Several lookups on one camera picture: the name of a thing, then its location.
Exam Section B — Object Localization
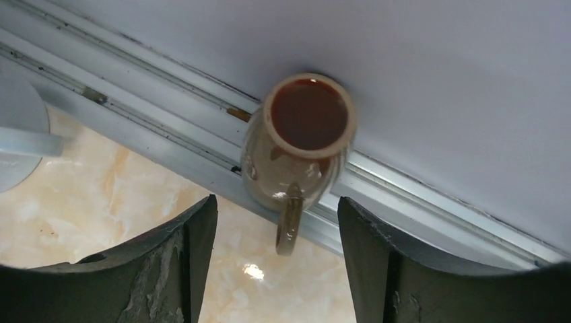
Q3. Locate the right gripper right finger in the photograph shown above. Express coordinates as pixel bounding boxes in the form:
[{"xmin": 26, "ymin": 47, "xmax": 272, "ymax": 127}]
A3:
[{"xmin": 337, "ymin": 197, "xmax": 570, "ymax": 322}]

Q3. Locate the metal corner frame rail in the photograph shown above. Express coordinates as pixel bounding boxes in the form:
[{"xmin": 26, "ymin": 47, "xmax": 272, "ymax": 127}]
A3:
[{"xmin": 1, "ymin": 1, "xmax": 570, "ymax": 270}]

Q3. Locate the light blue white mug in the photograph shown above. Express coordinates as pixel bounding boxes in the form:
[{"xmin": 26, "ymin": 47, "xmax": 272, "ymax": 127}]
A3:
[{"xmin": 1, "ymin": 71, "xmax": 64, "ymax": 192}]

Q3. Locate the small brown striped cup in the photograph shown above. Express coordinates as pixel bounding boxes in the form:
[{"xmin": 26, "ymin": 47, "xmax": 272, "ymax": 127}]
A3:
[{"xmin": 240, "ymin": 73, "xmax": 358, "ymax": 256}]

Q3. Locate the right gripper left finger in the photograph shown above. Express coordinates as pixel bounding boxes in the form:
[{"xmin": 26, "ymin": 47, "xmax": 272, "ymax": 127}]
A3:
[{"xmin": 1, "ymin": 195, "xmax": 218, "ymax": 322}]

